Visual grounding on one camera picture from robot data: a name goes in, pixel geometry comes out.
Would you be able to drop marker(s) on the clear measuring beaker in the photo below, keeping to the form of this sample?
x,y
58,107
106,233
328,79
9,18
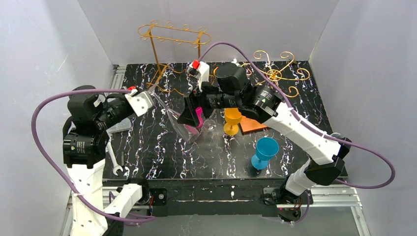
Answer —
x,y
336,135

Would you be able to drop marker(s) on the silver wrench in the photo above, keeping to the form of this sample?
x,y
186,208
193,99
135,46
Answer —
x,y
116,167

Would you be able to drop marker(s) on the magenta plastic wine glass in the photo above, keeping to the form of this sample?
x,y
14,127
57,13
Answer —
x,y
200,117

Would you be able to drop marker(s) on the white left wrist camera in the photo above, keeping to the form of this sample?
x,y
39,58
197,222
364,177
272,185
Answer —
x,y
140,101

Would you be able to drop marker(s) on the clear plastic screw box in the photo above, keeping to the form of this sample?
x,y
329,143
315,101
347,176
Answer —
x,y
124,125

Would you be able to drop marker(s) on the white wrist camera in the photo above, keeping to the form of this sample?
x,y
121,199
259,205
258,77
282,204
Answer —
x,y
140,101
200,71

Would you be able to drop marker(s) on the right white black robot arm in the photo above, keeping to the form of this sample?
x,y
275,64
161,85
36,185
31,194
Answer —
x,y
268,107

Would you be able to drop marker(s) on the blue plastic wine glass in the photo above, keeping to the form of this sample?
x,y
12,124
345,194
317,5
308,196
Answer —
x,y
266,149

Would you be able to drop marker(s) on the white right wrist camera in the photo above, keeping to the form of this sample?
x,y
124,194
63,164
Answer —
x,y
200,71

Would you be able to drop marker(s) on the orange plastic wine glass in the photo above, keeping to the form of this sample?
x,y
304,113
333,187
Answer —
x,y
232,118

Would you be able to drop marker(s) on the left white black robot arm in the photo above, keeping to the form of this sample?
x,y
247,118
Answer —
x,y
84,151

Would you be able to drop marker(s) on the black bit strip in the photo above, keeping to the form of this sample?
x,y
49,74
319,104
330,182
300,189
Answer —
x,y
124,158

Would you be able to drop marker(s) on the gold rectangular hanging rack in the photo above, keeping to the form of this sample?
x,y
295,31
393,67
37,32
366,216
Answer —
x,y
164,39

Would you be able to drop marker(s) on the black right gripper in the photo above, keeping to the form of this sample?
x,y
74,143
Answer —
x,y
191,106

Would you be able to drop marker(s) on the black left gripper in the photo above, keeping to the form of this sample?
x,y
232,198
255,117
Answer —
x,y
122,108

